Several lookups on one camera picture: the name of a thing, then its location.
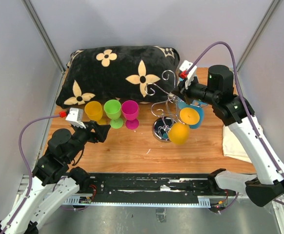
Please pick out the green plastic goblet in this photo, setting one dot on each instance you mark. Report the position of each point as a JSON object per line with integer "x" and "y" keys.
{"x": 113, "y": 111}

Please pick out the black floral plush pillow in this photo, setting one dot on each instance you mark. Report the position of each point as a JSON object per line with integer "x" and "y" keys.
{"x": 140, "y": 73}

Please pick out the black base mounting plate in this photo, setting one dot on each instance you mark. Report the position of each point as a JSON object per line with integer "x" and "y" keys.
{"x": 155, "y": 189}

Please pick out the yellow plastic goblet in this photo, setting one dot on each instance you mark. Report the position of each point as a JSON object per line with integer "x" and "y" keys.
{"x": 94, "y": 111}
{"x": 180, "y": 131}

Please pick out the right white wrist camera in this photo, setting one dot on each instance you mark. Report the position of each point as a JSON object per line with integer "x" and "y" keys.
{"x": 187, "y": 73}

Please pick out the yellow plastic goblet front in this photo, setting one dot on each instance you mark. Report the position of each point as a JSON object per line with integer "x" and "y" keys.
{"x": 180, "y": 131}

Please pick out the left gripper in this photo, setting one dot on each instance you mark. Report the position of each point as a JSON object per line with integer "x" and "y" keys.
{"x": 101, "y": 133}

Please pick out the magenta plastic goblet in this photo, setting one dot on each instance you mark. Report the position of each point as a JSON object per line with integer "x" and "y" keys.
{"x": 130, "y": 110}

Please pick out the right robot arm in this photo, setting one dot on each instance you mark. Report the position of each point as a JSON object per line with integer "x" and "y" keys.
{"x": 237, "y": 114}

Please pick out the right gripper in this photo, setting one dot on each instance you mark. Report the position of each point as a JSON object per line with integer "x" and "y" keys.
{"x": 185, "y": 97}

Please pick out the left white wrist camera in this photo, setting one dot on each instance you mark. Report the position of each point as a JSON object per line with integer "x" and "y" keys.
{"x": 73, "y": 116}

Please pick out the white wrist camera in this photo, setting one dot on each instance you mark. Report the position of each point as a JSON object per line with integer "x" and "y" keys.
{"x": 73, "y": 116}
{"x": 187, "y": 73}

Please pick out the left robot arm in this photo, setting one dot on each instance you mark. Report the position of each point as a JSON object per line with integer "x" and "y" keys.
{"x": 52, "y": 182}

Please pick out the aluminium frame post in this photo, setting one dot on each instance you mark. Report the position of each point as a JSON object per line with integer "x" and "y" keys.
{"x": 43, "y": 33}
{"x": 274, "y": 5}

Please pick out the left aluminium frame post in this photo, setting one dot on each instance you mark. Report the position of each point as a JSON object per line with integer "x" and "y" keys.
{"x": 43, "y": 33}

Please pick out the right aluminium frame post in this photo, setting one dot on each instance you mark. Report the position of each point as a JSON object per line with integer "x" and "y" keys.
{"x": 274, "y": 5}

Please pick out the yellow plastic goblet rear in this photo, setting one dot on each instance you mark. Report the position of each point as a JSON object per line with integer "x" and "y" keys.
{"x": 94, "y": 111}

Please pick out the white folded cloth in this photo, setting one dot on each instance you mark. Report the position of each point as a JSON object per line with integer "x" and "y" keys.
{"x": 232, "y": 147}

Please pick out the chrome wine glass rack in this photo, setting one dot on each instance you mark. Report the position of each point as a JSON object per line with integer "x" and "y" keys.
{"x": 165, "y": 118}

